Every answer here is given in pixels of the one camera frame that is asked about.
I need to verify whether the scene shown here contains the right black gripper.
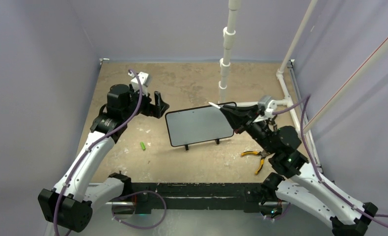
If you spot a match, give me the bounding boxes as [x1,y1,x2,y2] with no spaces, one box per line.
[220,104,276,154]

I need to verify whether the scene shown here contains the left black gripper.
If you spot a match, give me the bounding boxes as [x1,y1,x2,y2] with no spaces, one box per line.
[122,85,168,120]

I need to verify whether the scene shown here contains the white whiteboard marker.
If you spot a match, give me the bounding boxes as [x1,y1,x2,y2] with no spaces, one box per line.
[208,102,221,109]

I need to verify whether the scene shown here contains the small black-framed whiteboard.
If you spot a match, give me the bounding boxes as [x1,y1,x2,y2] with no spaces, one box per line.
[165,105,234,150]

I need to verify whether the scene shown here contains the green marker cap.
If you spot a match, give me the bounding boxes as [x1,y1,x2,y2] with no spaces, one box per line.
[140,142,146,151]

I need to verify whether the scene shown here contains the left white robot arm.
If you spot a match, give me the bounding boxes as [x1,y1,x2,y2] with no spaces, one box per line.
[38,84,169,236]

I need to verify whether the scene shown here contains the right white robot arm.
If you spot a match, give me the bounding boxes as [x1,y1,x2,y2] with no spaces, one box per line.
[217,104,378,236]

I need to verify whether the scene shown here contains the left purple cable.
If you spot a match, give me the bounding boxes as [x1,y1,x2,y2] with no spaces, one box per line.
[52,69,144,236]

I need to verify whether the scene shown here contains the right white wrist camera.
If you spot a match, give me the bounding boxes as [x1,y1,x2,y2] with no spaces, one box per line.
[253,95,277,123]

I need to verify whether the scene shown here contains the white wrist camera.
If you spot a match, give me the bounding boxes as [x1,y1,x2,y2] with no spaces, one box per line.
[128,71,152,96]
[253,95,277,123]

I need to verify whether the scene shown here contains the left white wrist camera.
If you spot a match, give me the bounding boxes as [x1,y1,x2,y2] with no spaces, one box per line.
[128,71,152,96]

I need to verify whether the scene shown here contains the yellow-handled pliers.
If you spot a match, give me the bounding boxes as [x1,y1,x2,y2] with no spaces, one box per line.
[240,150,270,176]

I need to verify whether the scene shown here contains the white PVC pipe frame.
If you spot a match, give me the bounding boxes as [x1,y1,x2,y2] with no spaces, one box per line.
[219,0,388,134]

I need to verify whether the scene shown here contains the purple cable loop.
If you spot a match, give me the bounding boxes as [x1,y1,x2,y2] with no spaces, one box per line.
[111,189,168,230]

